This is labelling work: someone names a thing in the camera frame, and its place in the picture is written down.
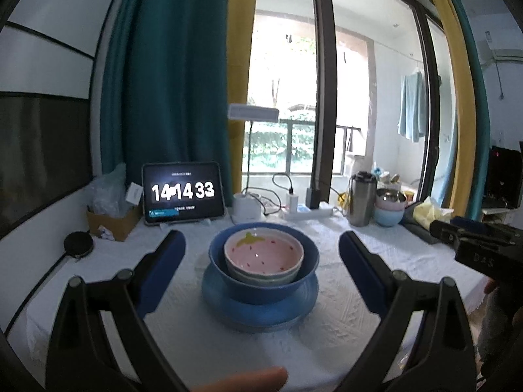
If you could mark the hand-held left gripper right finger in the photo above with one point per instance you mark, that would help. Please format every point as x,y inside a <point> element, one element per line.
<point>361,273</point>

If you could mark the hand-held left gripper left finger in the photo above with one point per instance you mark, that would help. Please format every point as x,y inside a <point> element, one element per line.
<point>161,273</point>

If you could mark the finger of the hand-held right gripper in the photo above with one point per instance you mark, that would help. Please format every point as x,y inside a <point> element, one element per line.
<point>470,223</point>
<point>445,232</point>

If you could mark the blue plate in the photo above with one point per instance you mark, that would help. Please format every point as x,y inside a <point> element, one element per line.
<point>212,294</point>

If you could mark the green bowl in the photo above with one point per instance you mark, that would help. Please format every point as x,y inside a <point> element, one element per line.
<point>265,282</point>

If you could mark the pink strawberry bowl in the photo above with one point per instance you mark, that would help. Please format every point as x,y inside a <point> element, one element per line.
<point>263,253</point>

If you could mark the large blue bowl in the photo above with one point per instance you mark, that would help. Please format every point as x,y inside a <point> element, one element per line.
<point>261,294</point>

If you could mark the person's right forearm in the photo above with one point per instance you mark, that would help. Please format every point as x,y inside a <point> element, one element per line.
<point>502,326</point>

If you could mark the person's right hand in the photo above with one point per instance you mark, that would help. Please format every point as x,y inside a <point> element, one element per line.
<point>490,286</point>

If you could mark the person's left hand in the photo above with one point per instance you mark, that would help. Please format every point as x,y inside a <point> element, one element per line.
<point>245,380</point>

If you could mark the yellow tissue pack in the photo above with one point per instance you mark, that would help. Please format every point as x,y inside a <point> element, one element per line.
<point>429,212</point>

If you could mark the grey pouch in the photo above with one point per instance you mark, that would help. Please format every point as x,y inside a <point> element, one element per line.
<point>416,230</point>

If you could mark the light wooden desk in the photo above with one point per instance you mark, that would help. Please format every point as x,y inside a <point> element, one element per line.
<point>498,212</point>

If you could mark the black monitor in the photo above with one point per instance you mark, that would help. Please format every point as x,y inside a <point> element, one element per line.
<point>506,179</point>

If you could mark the small light blue bowl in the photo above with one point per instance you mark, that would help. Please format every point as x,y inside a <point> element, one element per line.
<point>388,217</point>

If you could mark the small pink bowl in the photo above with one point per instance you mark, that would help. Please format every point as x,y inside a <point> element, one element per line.
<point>388,205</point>

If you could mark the cardboard box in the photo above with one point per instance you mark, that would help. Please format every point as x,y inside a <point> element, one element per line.
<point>114,226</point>

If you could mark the tablet stand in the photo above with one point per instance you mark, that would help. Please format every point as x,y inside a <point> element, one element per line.
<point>204,222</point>

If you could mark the steel tumbler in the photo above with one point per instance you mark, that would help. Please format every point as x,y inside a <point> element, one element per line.
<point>363,202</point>

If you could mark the yellow bag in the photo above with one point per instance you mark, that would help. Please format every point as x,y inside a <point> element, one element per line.
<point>344,203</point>

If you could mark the white power strip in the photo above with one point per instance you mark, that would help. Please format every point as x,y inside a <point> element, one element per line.
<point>318,212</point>

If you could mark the tablet showing clock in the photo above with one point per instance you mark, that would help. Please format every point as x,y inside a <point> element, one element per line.
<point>184,192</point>

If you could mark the small white box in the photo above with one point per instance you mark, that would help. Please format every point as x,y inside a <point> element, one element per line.
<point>134,193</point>

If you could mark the black round disc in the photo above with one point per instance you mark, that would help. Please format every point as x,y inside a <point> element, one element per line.
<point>78,245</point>

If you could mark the black charger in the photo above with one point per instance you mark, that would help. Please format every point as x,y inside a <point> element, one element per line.
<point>313,198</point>

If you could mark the teal curtain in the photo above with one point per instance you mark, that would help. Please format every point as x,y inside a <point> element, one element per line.
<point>479,130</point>
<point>163,69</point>

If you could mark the white charger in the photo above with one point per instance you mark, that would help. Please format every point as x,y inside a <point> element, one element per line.
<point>293,202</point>

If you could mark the clear plastic bag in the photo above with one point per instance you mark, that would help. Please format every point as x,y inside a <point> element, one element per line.
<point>108,188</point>

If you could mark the light blue hanging towel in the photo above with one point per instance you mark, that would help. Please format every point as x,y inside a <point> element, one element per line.
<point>412,106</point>

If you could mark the yellow curtain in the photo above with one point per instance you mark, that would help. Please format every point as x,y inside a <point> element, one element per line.
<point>241,49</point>
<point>457,90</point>

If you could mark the balcony railing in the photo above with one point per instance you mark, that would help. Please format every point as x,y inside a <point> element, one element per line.
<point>302,122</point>

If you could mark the white air conditioner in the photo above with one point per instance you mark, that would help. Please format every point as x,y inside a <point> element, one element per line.
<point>506,47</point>

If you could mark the white desk lamp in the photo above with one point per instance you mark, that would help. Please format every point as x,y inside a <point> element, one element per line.
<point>253,113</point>

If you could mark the dark sliding door frame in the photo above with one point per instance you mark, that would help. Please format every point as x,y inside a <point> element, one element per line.
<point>427,130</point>

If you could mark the dark window post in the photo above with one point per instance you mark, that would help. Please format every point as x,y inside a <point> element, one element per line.
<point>325,90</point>

